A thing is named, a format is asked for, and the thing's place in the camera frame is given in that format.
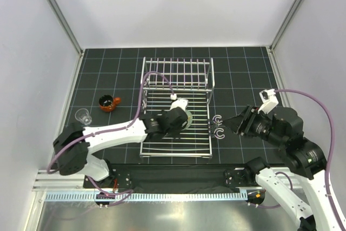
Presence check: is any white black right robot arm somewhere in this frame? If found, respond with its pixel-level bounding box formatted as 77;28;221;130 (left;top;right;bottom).
223;106;345;230

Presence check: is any small clear shot glass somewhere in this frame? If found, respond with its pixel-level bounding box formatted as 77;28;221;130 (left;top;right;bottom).
75;108;92;126

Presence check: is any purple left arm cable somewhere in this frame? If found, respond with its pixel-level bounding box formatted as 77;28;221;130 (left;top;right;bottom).
46;70;176;174

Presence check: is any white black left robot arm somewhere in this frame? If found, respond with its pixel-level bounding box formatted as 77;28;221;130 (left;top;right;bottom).
47;107;192;188

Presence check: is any mint green ceramic mug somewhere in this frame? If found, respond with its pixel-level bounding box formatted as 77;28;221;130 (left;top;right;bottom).
182;110;193;130

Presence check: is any perforated aluminium cable rail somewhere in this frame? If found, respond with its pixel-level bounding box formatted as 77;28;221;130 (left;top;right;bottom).
44;190;248;203

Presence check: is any black grid table mat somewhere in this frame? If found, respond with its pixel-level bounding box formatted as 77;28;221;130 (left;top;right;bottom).
64;47;281;165

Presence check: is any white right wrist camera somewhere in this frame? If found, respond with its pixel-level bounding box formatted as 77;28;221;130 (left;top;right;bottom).
258;89;278;114

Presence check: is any chrome wire dish rack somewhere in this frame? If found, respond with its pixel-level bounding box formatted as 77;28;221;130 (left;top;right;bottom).
139;57;224;159

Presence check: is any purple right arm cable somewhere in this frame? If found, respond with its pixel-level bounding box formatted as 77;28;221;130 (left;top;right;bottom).
274;88;346;226

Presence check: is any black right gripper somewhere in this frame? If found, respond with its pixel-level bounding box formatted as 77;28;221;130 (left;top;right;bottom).
221;103;285;147

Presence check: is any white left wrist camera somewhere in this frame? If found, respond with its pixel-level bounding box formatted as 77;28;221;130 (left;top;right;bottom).
170;94;189;111

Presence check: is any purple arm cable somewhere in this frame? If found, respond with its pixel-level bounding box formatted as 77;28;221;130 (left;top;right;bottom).
274;88;346;226
46;70;176;174

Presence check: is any orange brown ceramic mug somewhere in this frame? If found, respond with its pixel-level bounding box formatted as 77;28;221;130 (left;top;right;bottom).
98;95;122;113

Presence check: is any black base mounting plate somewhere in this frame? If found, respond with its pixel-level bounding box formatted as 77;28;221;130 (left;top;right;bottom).
96;158;269;194

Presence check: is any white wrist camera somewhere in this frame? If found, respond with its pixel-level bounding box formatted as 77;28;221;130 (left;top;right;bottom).
170;94;189;111
258;89;278;114

